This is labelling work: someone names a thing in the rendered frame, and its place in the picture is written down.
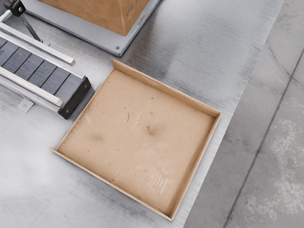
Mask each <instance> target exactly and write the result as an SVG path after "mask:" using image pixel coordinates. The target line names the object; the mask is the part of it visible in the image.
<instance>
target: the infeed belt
mask: <svg viewBox="0 0 304 228"><path fill-rule="evenodd" d="M0 67H2V68H4V69H6V70H8V71H10V72H11V73H13V74H15V75H17V76H19V77H21V78H22V79H24V80H26V81H28V82H30V83H31V84H33V85H35V86H37V87H39V88H41V89H42V90H44V91H46V92H48V93H50V94H52V95H53V96H55V97H57V98H59V99H60V100H61V101H62V104H61V105H60V106H58V107H60V108H62V109H63V108H64V107H65V106H66V104H67V103H68V102H69V100H70V99H71V98H72V96H73V95H74V94H75V92H76V91H77V90H78V88H79V87H80V86H81V84H82V83H83V81H84V80H83V79H81V78H79V77H77V76H75V75H73V74H71V73H69V72H67V71H66V70H64V69H62V68H60V67H58V66H56V65H54V64H52V63H50V62H48V61H46V60H44V59H42V58H41V57H39V56H37V55H35V54H33V53H31V52H29V51H27V50H25V49H23V48H21V47H19V46H17V45H16V44H14V43H12V42H10V41H8V40H6V39H4V38H2V37H0ZM0 75H1V74H0ZM2 76H3V75H2ZM5 78H6V77H5ZM7 79H8V78H7ZM9 80H10V79H9ZM11 81H12V80H11ZM13 82H14V81H13ZM14 83H16V82H14ZM18 85H19V84H18ZM20 86H21V85H20ZM22 87H23V86H22ZM23 88H25V87H23ZM27 90H28V89H27ZM29 91H30V90H29ZM31 92H32V91H31ZM33 93H34V92H33ZM36 95H37V94H36ZM40 97H41V96H40ZM42 98H43V97H42ZM44 99H45V98H44ZM45 100H47V99H45ZM49 102H50V101H49ZM51 103H52V102H51ZM53 104H54V103H53ZM54 105H56V104H54Z"/></svg>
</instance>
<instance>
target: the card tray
mask: <svg viewBox="0 0 304 228"><path fill-rule="evenodd" d="M112 64H113V69H112V70H111V71H110V73H109V74H108V75H107V77H106V78H105V80H104V81H103V83H102V84H101V85H100V87H99V88H98V90H97V91H96V92H95V94H94V95H93V97H92V98H91V100H90V101H89V103H88V104H87V105H86V107H85V108H84V109H83V111H82V112H81V114H80V115H79V117H78V118H77V119H76V121H75V122H74V124H73V125H72V126H71V128H70V129H69V131H68V132H67V133H66V135H65V137H64V138H63V139H62V140H61V142H60V143H59V145H58V146H57V148H56V149H55V150H54V149H52V148H50V147H48V149H49V150H51V151H53V152H55V153H56V154H58V155H59V156H61V157H63V158H65V159H67V160H68V161H70V162H71V163H73V164H75V165H77V166H78V167H80V168H81V169H83V170H85V171H87V172H88V173H90V174H92V175H93V176H95V177H97V178H99V179H100V180H102V181H103V182H105V183H107V184H109V185H110V186H112V187H114V188H115V189H117V190H119V191H121V192H122V193H124V194H126V195H127V196H129V197H131V198H132V199H134V200H136V201H137V202H139V203H141V204H143V205H144V206H146V207H148V208H149V209H151V210H153V211H154V212H156V213H158V214H159V215H161V216H163V217H165V218H166V219H168V220H170V221H171V222H172V221H173V219H174V217H175V215H176V213H177V210H178V208H179V206H180V204H181V202H182V200H183V198H184V196H185V193H186V191H187V189H188V187H189V185H190V183H191V180H192V178H193V176H194V174H195V172H196V170H197V167H198V165H199V163H200V161H201V159H202V157H203V154H204V152H205V150H206V148H207V146H208V144H209V142H210V140H211V137H212V135H213V133H214V131H215V129H216V127H217V124H218V122H219V120H220V118H221V116H222V114H223V112H221V111H219V110H217V109H215V108H213V107H211V106H209V105H207V104H205V103H203V102H201V101H199V100H196V99H194V98H192V97H190V96H188V95H186V94H184V93H182V92H180V91H178V90H176V89H174V88H172V87H170V86H168V85H166V84H164V83H162V82H160V81H158V80H156V79H153V78H151V77H149V76H147V75H145V74H143V73H141V72H139V71H137V70H135V69H133V68H131V67H129V66H127V65H125V64H123V63H121V62H119V61H117V60H115V59H112Z"/></svg>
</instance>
